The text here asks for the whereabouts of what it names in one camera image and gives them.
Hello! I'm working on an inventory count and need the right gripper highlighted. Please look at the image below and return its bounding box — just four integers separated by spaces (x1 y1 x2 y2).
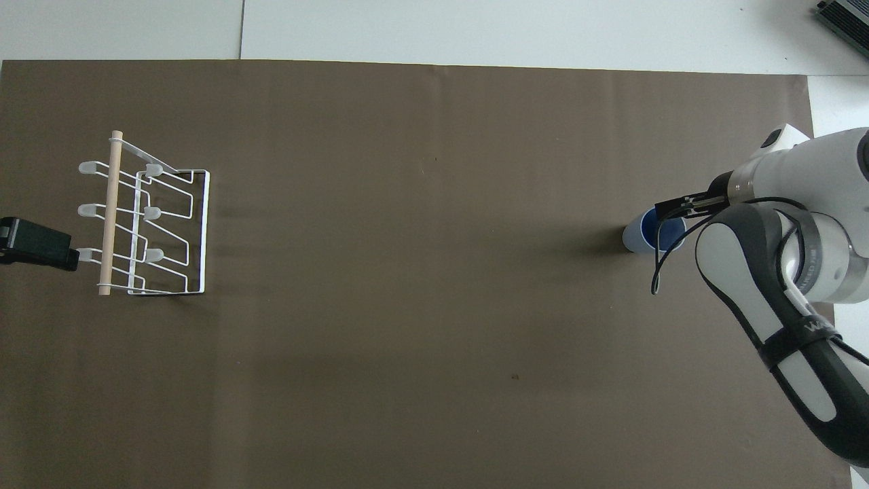
684 171 736 217

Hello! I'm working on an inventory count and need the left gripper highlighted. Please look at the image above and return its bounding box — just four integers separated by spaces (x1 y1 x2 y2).
0 216 44 266

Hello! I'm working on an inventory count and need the blue cup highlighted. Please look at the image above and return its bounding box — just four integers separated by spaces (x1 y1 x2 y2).
623 206 687 254

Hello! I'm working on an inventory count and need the black ribbed box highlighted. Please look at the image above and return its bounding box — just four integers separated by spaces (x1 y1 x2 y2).
815 0 869 59

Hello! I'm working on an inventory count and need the white wire cup holder rack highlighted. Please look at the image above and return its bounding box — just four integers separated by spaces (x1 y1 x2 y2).
77 130 211 297

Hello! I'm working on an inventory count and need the black cable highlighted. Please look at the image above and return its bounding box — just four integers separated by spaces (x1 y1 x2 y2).
650 196 826 296

